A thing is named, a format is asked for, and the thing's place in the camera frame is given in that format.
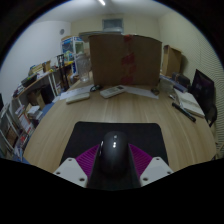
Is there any black rectangular case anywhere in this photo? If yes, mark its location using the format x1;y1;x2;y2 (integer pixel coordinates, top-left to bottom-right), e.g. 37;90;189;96
20;73;38;88

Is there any black computer monitor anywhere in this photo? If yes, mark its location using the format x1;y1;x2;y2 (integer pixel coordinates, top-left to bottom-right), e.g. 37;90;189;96
190;68;216;116

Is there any blue-white glass display cabinet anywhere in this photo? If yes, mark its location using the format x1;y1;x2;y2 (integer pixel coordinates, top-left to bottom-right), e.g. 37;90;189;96
60;35;85;76

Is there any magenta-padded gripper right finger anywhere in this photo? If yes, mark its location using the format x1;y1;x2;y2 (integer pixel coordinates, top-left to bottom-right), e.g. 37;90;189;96
128;143;174;188

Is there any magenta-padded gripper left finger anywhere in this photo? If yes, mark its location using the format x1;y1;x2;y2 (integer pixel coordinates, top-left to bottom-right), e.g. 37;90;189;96
53;143;103;188

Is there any open white notebook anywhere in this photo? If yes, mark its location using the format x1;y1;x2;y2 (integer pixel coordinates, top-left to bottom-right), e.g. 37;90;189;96
174;89;206;118

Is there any black computer mouse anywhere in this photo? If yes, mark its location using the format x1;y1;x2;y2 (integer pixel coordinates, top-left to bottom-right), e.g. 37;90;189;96
97;130;131;176

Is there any stack of books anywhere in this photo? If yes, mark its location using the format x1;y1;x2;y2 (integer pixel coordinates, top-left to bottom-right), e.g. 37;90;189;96
26;104;44;123

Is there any black pedestal stand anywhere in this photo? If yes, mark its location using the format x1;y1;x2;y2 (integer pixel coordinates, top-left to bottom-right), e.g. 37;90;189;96
55;53;71;92

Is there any black mouse pad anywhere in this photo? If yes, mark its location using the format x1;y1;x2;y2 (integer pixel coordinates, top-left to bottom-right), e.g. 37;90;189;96
59;121;169;191

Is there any large brown cardboard box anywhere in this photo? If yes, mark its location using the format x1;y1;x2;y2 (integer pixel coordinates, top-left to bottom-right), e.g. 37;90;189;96
88;33;163;88

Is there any grey door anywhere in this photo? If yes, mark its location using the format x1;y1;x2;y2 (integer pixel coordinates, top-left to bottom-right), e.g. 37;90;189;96
101;18;125;34

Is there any small brown cardboard box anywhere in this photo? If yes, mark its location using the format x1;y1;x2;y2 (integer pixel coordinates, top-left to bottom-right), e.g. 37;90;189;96
161;44;183;78

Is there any black marker pen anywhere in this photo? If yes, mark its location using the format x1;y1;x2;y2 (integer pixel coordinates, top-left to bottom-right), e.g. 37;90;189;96
171;101;197;123

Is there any dark books stack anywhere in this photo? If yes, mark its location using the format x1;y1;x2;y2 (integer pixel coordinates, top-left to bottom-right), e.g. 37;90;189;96
159;72;192;94

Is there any black floor bag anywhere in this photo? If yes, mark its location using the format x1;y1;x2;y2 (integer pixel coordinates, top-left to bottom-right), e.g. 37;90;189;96
40;84;56;104

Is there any white paper sheet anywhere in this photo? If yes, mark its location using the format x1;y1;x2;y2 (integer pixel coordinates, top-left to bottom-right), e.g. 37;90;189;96
59;84;96;101
124;85;160;100

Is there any low brown cardboard box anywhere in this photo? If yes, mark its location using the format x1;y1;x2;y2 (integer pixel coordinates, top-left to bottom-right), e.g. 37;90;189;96
27;89;46;109

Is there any long wooden side desk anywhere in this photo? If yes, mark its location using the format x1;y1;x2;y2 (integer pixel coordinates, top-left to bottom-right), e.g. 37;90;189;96
11;61;76;101

